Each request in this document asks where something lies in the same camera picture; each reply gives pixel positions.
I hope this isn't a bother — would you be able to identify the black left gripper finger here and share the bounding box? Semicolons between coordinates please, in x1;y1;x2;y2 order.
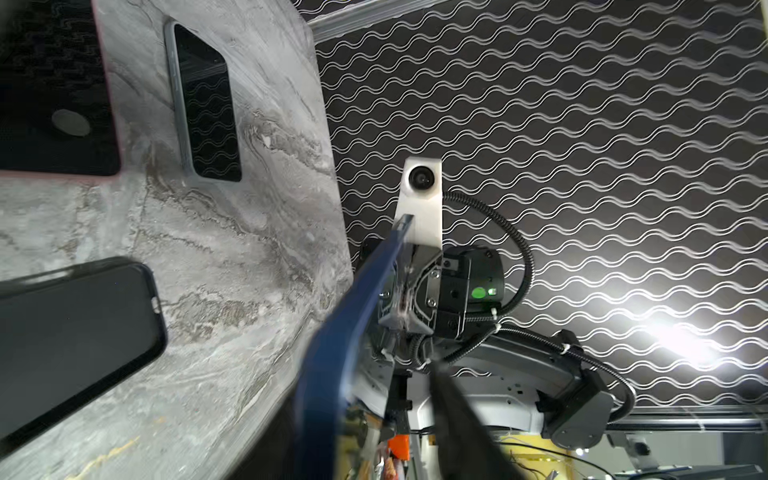
429;367;525;479

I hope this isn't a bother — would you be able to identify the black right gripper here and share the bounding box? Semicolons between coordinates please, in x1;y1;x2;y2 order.
366;246;505;339

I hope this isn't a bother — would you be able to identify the black phone blue edge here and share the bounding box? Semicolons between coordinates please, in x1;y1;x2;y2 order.
294;215;413;479

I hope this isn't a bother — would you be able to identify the light blue phone case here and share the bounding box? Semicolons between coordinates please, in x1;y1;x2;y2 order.
163;19;244;186

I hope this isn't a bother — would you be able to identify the black phone case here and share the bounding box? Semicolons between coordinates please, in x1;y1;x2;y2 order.
1;257;168;457

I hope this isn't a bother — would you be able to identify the pink phone case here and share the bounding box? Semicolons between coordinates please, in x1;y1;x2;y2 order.
0;0;124;181

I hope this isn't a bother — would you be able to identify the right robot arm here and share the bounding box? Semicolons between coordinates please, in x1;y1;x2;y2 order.
352;246;637;450

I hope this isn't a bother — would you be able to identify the aluminium corner post right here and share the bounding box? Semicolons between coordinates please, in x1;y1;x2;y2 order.
308;0;445;43

